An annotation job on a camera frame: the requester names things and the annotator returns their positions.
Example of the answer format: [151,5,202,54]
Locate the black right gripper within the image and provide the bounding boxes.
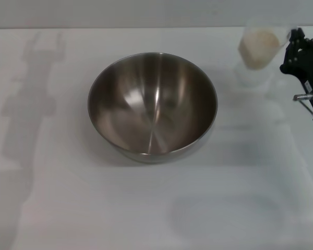
[279,28,313,110]

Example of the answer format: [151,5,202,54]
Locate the beige rice grains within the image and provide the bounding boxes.
[238,30,280,70]

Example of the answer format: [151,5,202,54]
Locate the clear plastic measuring cup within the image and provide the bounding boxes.
[237,18,297,70]

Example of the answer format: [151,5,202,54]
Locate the stainless steel mixing bowl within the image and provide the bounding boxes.
[87,52,219,165]

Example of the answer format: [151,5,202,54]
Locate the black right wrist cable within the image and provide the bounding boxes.
[292,94,313,115]

